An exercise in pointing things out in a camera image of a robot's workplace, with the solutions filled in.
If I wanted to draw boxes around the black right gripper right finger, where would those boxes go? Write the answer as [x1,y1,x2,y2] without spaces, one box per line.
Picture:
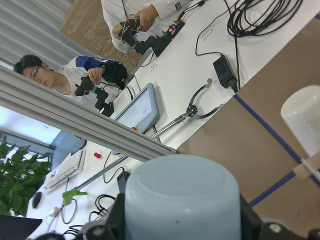
[240,195,288,240]

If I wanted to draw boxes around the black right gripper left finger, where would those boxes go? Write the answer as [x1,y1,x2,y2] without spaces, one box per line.
[82,193,125,240]

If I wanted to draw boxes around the light blue cup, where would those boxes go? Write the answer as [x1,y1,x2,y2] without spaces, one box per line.
[124,154,241,240]

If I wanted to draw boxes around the white ikea cup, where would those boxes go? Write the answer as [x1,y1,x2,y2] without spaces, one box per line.
[280,84,320,157]

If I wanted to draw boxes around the small red object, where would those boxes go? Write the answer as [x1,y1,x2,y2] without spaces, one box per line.
[93,152,102,159]

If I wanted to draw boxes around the white keyboard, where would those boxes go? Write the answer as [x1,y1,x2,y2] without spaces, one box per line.
[43,149,86,189]

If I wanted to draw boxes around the black computer mouse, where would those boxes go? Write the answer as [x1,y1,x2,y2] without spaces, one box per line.
[32,191,43,209]

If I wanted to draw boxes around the black computer monitor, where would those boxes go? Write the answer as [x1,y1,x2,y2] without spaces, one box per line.
[0,215,43,240]

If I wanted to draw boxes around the green potted plant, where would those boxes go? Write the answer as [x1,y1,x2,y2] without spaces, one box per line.
[0,136,52,217]

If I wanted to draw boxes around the blue teach pendant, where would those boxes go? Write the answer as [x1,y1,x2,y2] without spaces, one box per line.
[114,83,160,134]

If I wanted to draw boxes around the person with glasses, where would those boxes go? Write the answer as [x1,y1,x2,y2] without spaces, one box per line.
[13,54,128,108]

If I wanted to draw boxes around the black power adapter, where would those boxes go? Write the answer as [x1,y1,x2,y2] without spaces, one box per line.
[213,54,238,93]

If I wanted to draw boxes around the cardboard box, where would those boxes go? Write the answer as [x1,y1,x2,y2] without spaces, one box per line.
[60,0,142,72]

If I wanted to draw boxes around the person in white hoodie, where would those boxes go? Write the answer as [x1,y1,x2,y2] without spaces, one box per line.
[101,0,191,53]

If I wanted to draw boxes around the green handled reacher grabber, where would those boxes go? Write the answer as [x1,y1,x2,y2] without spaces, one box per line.
[61,78,223,206]

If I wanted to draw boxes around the aluminium frame post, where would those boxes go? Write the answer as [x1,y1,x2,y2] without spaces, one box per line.
[0,66,177,162]

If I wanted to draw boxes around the coiled black cable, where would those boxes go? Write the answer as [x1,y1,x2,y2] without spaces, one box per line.
[227,0,303,38]

